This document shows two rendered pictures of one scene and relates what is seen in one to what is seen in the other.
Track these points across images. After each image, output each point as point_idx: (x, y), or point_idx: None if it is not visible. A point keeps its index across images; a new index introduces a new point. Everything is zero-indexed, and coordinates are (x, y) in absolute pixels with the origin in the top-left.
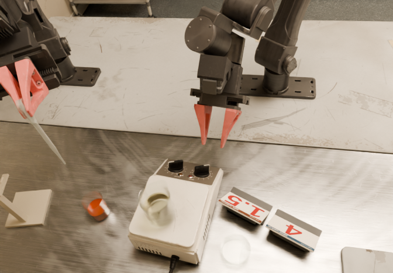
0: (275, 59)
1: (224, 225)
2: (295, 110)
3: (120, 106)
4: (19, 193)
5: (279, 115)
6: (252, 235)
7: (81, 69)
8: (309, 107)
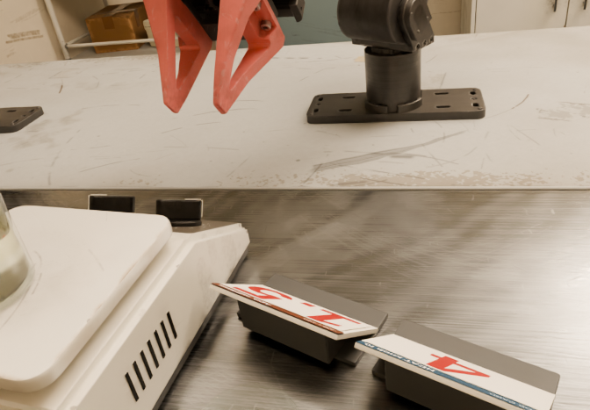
0: (380, 0)
1: (229, 371)
2: (440, 135)
3: (54, 154)
4: None
5: (405, 145)
6: (320, 398)
7: (5, 110)
8: (472, 130)
